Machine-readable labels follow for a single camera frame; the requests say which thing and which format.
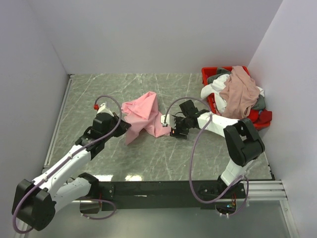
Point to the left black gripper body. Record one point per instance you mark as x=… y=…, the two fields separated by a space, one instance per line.
x=113 y=122

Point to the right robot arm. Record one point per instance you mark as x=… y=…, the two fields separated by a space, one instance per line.
x=242 y=138

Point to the black base beam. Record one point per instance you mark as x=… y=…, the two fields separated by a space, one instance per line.
x=156 y=194

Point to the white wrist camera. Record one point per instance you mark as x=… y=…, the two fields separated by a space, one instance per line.
x=168 y=120
x=102 y=108

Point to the white t shirt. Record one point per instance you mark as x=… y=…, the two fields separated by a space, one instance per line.
x=216 y=85

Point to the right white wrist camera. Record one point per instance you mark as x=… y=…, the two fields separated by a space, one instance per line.
x=168 y=120

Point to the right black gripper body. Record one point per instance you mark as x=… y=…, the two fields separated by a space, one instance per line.
x=182 y=123

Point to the pink t shirt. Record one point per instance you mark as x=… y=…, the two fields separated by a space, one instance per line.
x=143 y=113

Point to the red plastic bin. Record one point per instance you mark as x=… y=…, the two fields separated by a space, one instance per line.
x=208 y=72

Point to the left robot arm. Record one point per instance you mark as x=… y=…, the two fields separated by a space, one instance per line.
x=37 y=201

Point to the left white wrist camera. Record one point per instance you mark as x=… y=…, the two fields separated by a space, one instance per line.
x=102 y=108

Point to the red garment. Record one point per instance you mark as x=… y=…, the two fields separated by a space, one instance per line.
x=261 y=119

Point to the beige t shirt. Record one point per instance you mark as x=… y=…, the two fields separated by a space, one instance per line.
x=240 y=93

